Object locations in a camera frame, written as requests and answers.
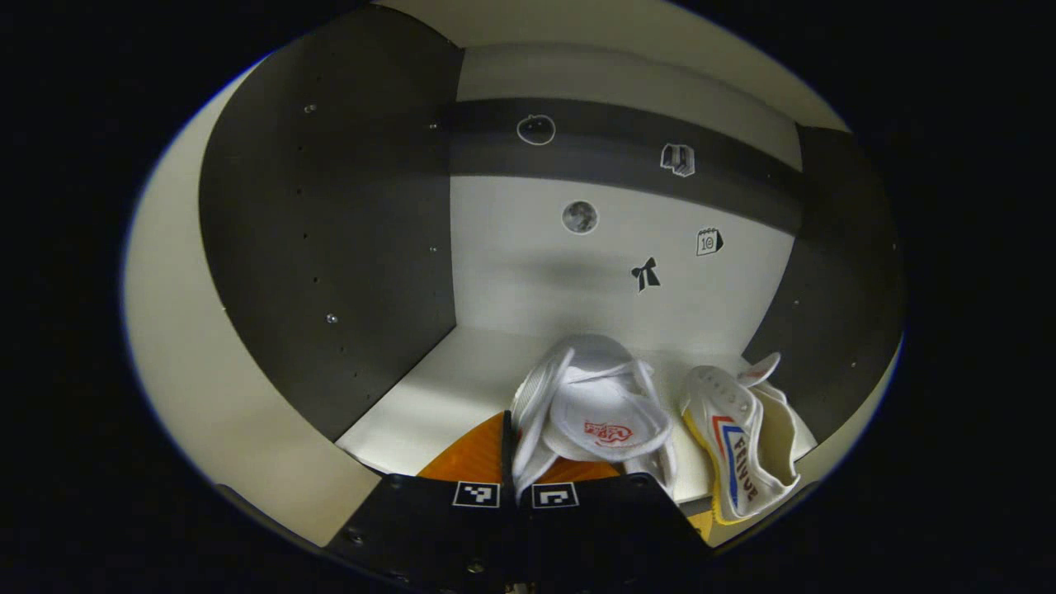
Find white grey shoe cabinet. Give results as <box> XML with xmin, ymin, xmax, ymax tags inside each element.
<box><xmin>198</xmin><ymin>0</ymin><xmax>908</xmax><ymax>506</ymax></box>

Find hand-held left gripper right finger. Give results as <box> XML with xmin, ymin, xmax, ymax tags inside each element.
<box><xmin>518</xmin><ymin>458</ymin><xmax>714</xmax><ymax>591</ymax></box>

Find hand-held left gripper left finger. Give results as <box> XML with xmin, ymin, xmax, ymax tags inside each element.
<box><xmin>326</xmin><ymin>410</ymin><xmax>519</xmax><ymax>594</ymax></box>

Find white canvas shoe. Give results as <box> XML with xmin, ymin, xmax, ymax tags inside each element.
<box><xmin>679</xmin><ymin>352</ymin><xmax>803</xmax><ymax>526</ymax></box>
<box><xmin>509</xmin><ymin>333</ymin><xmax>679</xmax><ymax>502</ymax></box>

